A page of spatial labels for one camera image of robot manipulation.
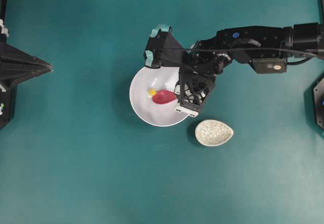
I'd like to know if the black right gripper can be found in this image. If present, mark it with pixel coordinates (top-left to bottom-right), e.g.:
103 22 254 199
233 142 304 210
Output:
174 68 216 117

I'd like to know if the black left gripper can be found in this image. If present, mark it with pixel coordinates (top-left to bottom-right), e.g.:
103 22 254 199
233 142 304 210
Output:
0 19 54 130

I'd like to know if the pink plastic spoon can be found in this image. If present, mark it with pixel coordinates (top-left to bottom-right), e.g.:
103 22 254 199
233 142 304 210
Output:
152 89 177 105

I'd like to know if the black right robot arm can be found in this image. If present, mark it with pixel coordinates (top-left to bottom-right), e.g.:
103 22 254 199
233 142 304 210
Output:
174 23 323 117

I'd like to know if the white round bowl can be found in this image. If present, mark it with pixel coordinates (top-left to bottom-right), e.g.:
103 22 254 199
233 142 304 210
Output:
129 67 188 127

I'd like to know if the yellow hexagonal prism block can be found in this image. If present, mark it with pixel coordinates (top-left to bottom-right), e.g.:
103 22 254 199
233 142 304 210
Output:
148 88 156 96

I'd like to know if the speckled egg-shaped spoon rest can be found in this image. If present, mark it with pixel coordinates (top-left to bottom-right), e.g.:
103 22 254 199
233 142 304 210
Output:
195 119 234 147

